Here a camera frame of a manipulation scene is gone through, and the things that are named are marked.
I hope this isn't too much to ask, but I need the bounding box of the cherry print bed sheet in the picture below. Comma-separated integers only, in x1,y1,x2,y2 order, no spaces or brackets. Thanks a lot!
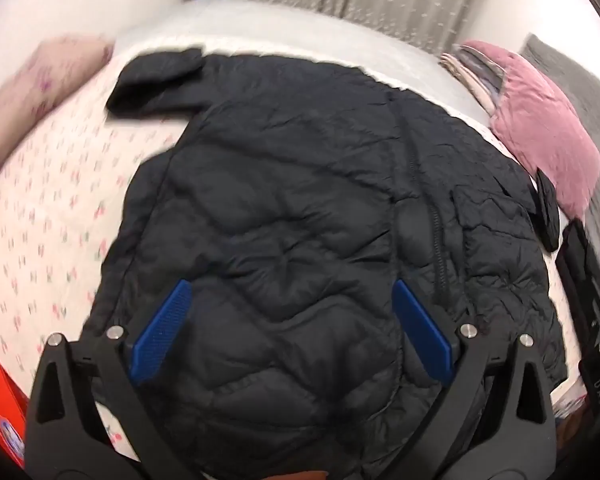
0,52,588,461

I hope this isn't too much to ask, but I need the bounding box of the dark grey fuzzy throw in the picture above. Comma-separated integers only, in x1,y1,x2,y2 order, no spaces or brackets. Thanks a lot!
517,32,600,301

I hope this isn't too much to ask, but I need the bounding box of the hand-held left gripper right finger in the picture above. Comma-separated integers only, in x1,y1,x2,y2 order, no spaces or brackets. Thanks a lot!
391,279,556,480

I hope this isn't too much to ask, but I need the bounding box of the black quilted jacket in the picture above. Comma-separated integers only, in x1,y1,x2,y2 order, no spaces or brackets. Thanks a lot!
82,47,568,480

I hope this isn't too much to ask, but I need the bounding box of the pink floral pillow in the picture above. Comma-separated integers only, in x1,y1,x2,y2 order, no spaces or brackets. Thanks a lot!
0,34,115,191

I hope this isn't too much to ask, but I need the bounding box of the stack of folded clothes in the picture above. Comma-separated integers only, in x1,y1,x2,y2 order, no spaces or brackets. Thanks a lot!
440,42,511,116

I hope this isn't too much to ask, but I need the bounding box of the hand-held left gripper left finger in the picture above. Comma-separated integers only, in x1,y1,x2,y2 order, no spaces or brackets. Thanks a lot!
24,279,201,480

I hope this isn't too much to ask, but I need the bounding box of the light grey blanket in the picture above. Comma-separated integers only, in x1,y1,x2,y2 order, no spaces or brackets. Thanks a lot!
115,0,491,128

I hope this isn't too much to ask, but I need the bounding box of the pink velvet cushion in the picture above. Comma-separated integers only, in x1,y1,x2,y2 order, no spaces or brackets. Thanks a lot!
460,40,600,221

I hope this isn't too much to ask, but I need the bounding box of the red box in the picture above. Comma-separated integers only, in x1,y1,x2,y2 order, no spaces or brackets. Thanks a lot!
0,352,31,468

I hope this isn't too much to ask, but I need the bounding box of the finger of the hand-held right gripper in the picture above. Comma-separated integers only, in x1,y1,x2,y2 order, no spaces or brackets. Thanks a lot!
534,167,562,254

